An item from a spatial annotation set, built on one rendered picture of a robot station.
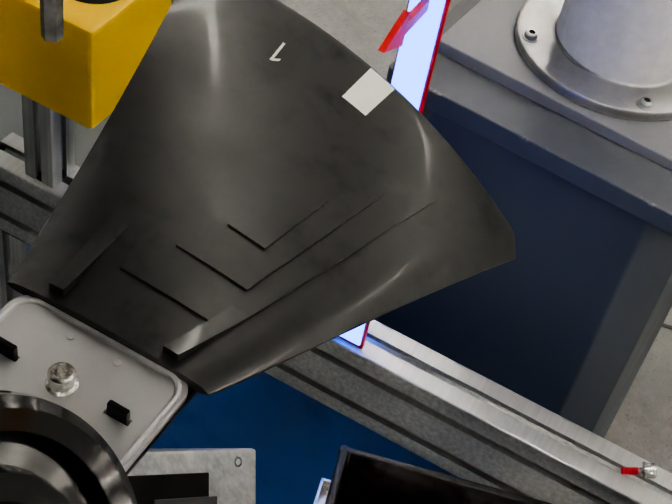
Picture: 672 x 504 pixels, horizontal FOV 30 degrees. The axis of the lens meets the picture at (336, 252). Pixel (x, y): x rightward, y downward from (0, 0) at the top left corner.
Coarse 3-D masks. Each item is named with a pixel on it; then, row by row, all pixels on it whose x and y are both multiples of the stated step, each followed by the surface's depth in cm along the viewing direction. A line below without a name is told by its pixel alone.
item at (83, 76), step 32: (0, 0) 87; (32, 0) 86; (64, 0) 87; (96, 0) 87; (128, 0) 88; (160, 0) 91; (0, 32) 89; (32, 32) 88; (64, 32) 86; (96, 32) 85; (128, 32) 89; (0, 64) 91; (32, 64) 90; (64, 64) 88; (96, 64) 87; (128, 64) 91; (32, 96) 92; (64, 96) 90; (96, 96) 89
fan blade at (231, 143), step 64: (192, 0) 65; (256, 0) 67; (192, 64) 63; (256, 64) 64; (320, 64) 66; (128, 128) 60; (192, 128) 61; (256, 128) 62; (320, 128) 63; (384, 128) 65; (128, 192) 58; (192, 192) 58; (256, 192) 59; (320, 192) 60; (384, 192) 62; (448, 192) 65; (64, 256) 55; (128, 256) 55; (192, 256) 56; (256, 256) 57; (320, 256) 58; (384, 256) 60; (448, 256) 62; (512, 256) 66; (128, 320) 53; (192, 320) 54; (256, 320) 55; (320, 320) 56; (192, 384) 52
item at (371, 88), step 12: (372, 72) 67; (360, 84) 66; (372, 84) 67; (384, 84) 67; (348, 96) 65; (360, 96) 66; (372, 96) 66; (384, 96) 67; (360, 108) 65; (372, 108) 66
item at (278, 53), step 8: (272, 32) 66; (280, 32) 66; (272, 40) 66; (280, 40) 66; (288, 40) 66; (264, 48) 65; (272, 48) 65; (280, 48) 65; (288, 48) 66; (296, 48) 66; (304, 48) 66; (256, 56) 65; (264, 56) 65; (272, 56) 65; (280, 56) 65; (288, 56) 65; (296, 56) 65; (264, 64) 64; (272, 64) 65; (280, 64) 65; (288, 64) 65; (280, 72) 64
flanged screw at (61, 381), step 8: (56, 368) 51; (64, 368) 51; (72, 368) 51; (48, 376) 50; (56, 376) 51; (64, 376) 51; (72, 376) 50; (48, 384) 51; (56, 384) 50; (64, 384) 50; (72, 384) 51; (48, 392) 51; (56, 392) 51; (64, 392) 51; (72, 392) 51
